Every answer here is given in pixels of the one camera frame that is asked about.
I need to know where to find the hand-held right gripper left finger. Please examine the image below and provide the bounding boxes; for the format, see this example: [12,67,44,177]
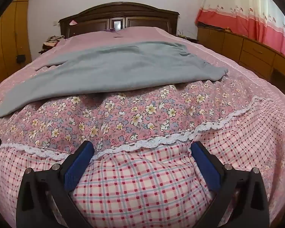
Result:
[16,141,95,228]

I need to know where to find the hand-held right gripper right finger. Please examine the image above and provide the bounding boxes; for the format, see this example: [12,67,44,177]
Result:
[190,141,269,228]

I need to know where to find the grey pants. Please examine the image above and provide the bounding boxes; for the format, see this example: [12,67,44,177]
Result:
[0,41,229,121]

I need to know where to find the pink floral bedspread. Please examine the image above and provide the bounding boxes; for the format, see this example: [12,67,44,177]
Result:
[0,26,285,228]

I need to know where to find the long wooden drawer cabinet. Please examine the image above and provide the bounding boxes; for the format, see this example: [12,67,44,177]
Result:
[197,22,285,93]

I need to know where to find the pile of patterned clothes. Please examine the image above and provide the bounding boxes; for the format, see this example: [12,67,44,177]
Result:
[38,35,66,54]

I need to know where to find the orange wooden wardrobe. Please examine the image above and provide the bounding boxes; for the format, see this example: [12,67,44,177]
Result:
[0,0,32,93]

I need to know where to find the white and red floral curtain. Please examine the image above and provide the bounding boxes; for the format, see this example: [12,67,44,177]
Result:
[195,0,285,63]

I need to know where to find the dark wooden headboard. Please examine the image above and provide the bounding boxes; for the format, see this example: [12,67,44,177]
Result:
[59,2,180,38]

